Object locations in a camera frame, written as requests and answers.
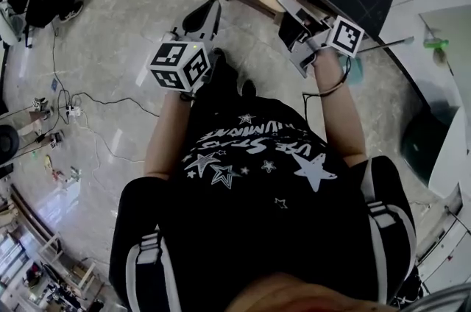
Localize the dark green bin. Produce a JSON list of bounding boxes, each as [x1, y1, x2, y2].
[[400, 107, 459, 188]]

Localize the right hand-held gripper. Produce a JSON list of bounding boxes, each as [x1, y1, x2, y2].
[[275, 0, 365, 79]]

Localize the person's chin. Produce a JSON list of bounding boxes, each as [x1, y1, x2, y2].
[[224, 272, 400, 312]]

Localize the teal cloth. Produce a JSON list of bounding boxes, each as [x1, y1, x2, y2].
[[340, 56, 364, 86]]

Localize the person's black shoe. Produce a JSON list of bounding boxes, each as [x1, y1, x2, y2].
[[241, 79, 258, 98]]

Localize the person's black trousers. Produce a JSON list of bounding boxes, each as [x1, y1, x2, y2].
[[209, 47, 244, 109]]

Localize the person's left forearm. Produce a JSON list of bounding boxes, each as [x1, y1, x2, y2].
[[143, 89, 196, 181]]

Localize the person's right forearm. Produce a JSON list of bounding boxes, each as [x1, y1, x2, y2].
[[312, 47, 369, 168]]

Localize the thin dark bracelet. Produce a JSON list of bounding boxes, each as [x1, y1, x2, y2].
[[318, 77, 349, 98]]

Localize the gripper on wooden stand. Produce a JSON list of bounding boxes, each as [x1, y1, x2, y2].
[[29, 96, 52, 124], [35, 130, 65, 149]]

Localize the white drawer cabinet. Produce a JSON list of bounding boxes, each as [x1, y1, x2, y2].
[[415, 185, 471, 295]]

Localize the black floor cable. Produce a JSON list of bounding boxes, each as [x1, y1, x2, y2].
[[50, 19, 160, 126]]

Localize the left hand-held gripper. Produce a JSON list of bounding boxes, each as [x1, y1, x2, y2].
[[146, 0, 226, 93]]

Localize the black round device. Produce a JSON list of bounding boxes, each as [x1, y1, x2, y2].
[[0, 124, 20, 164]]

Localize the white backpack strap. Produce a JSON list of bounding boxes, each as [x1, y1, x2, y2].
[[360, 159, 419, 304], [124, 229, 183, 312]]

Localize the black star print shirt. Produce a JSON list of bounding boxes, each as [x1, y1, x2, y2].
[[109, 96, 419, 312]]

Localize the green bottle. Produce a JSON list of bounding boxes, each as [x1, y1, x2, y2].
[[422, 39, 450, 50]]

